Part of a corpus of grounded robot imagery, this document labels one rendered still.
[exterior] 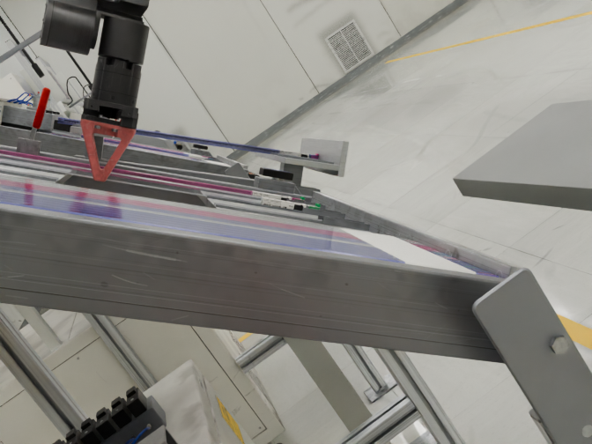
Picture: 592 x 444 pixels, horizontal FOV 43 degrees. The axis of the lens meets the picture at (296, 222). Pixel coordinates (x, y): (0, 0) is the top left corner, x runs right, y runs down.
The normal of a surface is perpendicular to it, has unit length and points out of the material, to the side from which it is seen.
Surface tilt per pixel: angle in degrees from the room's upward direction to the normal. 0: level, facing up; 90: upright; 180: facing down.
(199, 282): 90
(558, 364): 90
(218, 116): 90
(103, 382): 90
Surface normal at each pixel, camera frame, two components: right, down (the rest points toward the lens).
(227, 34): 0.21, 0.13
